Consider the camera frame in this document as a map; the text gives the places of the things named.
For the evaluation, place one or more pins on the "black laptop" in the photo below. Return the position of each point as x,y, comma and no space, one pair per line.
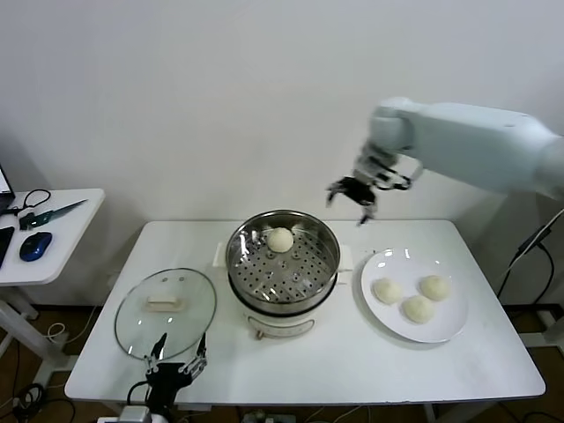
3,180

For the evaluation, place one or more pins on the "green pointed blade tool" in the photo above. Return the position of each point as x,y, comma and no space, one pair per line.
57,211

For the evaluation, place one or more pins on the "round glass pot lid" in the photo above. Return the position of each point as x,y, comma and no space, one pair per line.
132,317

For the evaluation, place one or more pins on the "large white round plate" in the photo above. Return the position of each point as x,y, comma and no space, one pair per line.
440,321

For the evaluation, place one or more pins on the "white steamed baozi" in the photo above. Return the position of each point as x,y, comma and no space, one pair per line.
279,240
417,309
388,291
435,287

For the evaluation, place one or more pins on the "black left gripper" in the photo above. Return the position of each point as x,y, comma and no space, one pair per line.
165,379

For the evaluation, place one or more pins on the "perforated steel steamer basket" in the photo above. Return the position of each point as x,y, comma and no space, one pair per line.
308,273

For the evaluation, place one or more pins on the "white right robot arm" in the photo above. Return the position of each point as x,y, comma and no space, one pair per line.
484,141

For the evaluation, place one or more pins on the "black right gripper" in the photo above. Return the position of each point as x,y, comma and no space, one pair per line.
359,189

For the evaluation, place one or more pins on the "flat black device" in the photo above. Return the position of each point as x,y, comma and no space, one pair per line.
4,244

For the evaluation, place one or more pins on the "small white side table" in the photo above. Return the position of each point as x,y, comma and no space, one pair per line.
66,247

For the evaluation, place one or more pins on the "blue computer mouse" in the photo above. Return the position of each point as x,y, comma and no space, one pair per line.
35,245

